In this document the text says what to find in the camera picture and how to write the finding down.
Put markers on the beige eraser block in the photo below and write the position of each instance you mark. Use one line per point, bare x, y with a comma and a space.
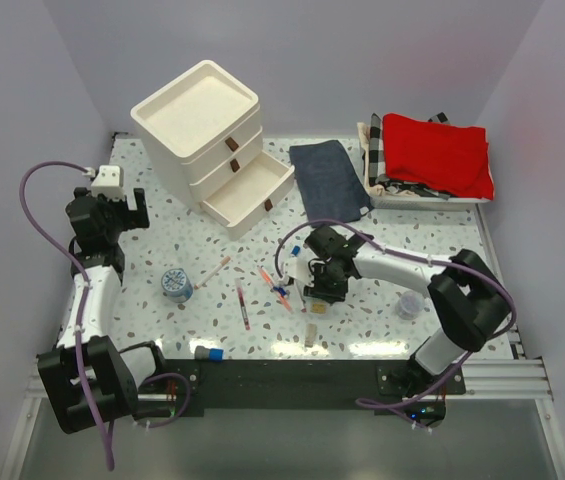
310, 335

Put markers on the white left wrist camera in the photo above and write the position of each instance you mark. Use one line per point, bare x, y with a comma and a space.
107, 181

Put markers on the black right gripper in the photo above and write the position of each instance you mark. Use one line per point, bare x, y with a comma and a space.
319, 291

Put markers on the orange marker pen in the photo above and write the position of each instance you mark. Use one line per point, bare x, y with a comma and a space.
271, 284

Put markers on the white cloth basket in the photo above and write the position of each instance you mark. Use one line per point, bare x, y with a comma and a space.
398, 194

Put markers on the blue patterned tape roll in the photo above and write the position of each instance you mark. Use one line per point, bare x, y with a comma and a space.
176, 285

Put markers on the dark blue pencil pouch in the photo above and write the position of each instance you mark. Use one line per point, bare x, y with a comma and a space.
328, 183

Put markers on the blue grey glue stick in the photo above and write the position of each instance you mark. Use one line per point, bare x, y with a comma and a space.
207, 354

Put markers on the red pen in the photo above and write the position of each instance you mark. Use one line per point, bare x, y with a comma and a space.
242, 303

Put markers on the red folded cloth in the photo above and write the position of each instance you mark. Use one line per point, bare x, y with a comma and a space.
443, 157

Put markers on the black white checkered cloth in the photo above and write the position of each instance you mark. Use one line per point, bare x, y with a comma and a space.
374, 152

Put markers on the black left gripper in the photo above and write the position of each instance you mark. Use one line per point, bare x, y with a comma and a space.
134, 219

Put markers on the aluminium frame rail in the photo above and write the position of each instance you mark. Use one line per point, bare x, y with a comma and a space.
503, 427

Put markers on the cream drawer organizer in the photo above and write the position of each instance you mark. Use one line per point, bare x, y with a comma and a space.
203, 134

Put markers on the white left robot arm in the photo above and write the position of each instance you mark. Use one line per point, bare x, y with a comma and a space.
84, 364

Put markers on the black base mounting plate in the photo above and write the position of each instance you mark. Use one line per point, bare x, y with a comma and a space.
190, 388

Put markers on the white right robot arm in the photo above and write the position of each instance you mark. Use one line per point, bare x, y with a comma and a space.
470, 303

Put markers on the blue-capped white marker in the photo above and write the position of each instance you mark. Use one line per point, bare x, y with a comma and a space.
282, 285

